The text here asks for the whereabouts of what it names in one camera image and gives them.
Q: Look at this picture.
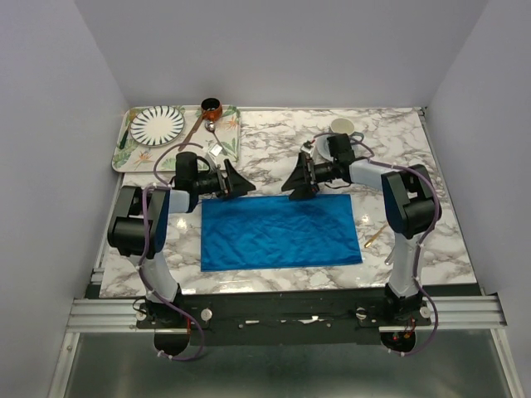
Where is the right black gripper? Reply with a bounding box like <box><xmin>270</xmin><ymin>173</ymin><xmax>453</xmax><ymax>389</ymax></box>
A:
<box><xmin>282</xmin><ymin>152</ymin><xmax>339</xmax><ymax>201</ymax></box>

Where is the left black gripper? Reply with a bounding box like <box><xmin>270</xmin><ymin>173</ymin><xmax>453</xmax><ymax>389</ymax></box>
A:
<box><xmin>192</xmin><ymin>158</ymin><xmax>255</xmax><ymax>200</ymax></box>

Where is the blue satin napkin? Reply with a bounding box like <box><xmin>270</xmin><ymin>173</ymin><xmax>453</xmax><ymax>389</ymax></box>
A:
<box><xmin>200</xmin><ymin>194</ymin><xmax>363</xmax><ymax>272</ymax></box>

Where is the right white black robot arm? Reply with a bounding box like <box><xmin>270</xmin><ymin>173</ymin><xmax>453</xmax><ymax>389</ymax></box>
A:
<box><xmin>281</xmin><ymin>133</ymin><xmax>441</xmax><ymax>325</ymax></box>

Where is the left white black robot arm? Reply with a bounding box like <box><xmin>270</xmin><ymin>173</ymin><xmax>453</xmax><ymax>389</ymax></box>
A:
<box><xmin>107</xmin><ymin>152</ymin><xmax>256</xmax><ymax>328</ymax></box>

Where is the grey blue saucer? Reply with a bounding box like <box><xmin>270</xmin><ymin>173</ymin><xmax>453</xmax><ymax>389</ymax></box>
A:
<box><xmin>314</xmin><ymin>134</ymin><xmax>333</xmax><ymax>162</ymax></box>

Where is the silver spoon on tray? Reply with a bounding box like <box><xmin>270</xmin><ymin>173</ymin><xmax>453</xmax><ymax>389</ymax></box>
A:
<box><xmin>204</xmin><ymin>120</ymin><xmax>228</xmax><ymax>155</ymax></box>

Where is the grey blue mug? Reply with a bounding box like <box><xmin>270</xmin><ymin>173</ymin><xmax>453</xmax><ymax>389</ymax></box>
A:
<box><xmin>329</xmin><ymin>118</ymin><xmax>364</xmax><ymax>142</ymax></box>

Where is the brown ceramic pot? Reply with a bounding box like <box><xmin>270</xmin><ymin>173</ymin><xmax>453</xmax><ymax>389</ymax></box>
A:
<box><xmin>200</xmin><ymin>97</ymin><xmax>223</xmax><ymax>122</ymax></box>

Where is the gold spoon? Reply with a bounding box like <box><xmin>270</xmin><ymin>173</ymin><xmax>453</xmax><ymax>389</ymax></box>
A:
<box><xmin>363</xmin><ymin>224</ymin><xmax>387</xmax><ymax>248</ymax></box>

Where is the floral serving tray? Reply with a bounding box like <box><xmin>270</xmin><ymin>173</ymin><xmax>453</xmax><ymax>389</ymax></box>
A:
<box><xmin>111</xmin><ymin>104</ymin><xmax>241</xmax><ymax>173</ymax></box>

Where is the striped white blue plate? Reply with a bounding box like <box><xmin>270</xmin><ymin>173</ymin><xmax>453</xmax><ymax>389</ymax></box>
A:
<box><xmin>129</xmin><ymin>105</ymin><xmax>185</xmax><ymax>148</ymax></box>

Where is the silver utensil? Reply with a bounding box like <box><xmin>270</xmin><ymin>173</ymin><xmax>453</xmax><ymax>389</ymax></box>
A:
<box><xmin>384</xmin><ymin>248</ymin><xmax>395</xmax><ymax>265</ymax></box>

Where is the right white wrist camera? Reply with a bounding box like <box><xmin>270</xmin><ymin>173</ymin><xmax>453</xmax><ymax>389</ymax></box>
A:
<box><xmin>301</xmin><ymin>140</ymin><xmax>314</xmax><ymax>156</ymax></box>

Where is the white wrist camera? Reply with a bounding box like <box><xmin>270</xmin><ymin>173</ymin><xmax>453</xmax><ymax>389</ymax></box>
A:
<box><xmin>301</xmin><ymin>140</ymin><xmax>314</xmax><ymax>156</ymax></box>
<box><xmin>206</xmin><ymin>143</ymin><xmax>224</xmax><ymax>170</ymax></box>

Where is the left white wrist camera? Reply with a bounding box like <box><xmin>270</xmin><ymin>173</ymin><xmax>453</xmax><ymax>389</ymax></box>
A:
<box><xmin>206</xmin><ymin>143</ymin><xmax>224</xmax><ymax>170</ymax></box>

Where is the wooden handled knife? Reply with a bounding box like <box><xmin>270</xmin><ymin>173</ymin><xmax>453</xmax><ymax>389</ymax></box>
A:
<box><xmin>178</xmin><ymin>114</ymin><xmax>204</xmax><ymax>152</ymax></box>

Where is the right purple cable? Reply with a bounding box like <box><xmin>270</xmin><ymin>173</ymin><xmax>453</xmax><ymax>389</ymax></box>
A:
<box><xmin>311</xmin><ymin>132</ymin><xmax>441</xmax><ymax>357</ymax></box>

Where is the aluminium frame rail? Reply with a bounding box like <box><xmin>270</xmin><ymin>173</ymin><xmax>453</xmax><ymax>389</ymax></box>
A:
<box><xmin>66</xmin><ymin>291</ymin><xmax>507</xmax><ymax>332</ymax></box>

